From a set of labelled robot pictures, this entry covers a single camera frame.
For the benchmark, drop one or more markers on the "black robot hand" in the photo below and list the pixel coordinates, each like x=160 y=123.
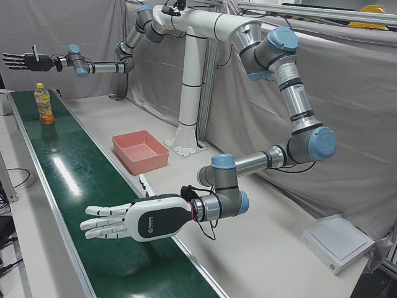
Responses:
x=37 y=63

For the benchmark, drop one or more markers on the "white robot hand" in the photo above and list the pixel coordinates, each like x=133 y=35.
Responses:
x=155 y=217

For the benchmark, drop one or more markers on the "orange juice bottle yellow cap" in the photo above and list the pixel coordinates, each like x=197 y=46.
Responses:
x=45 y=108

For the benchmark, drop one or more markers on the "UR5e robot arm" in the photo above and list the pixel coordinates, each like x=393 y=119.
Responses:
x=105 y=67
x=294 y=93

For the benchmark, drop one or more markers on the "pink plastic basket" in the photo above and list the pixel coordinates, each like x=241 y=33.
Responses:
x=149 y=164

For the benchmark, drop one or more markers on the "grey fabric curtain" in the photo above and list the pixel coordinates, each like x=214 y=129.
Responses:
x=62 y=31
x=341 y=108

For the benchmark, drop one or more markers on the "white conveyor end box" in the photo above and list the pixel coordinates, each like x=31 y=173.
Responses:
x=3 y=104

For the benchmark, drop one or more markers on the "green conveyor belt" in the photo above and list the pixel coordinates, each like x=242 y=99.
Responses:
x=93 y=186

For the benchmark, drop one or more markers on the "white flat box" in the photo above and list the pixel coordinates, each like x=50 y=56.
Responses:
x=335 y=242

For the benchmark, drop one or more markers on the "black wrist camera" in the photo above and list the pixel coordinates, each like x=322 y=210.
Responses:
x=187 y=192
x=57 y=63

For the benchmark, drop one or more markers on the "aluminium frame leg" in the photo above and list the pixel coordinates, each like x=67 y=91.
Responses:
x=7 y=183

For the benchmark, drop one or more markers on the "black head camera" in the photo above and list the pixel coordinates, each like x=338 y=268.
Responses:
x=170 y=10

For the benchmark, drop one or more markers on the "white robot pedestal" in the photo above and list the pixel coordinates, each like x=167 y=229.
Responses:
x=190 y=77

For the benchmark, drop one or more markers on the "aluminium frame beam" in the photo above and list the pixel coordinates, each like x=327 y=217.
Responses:
x=310 y=10

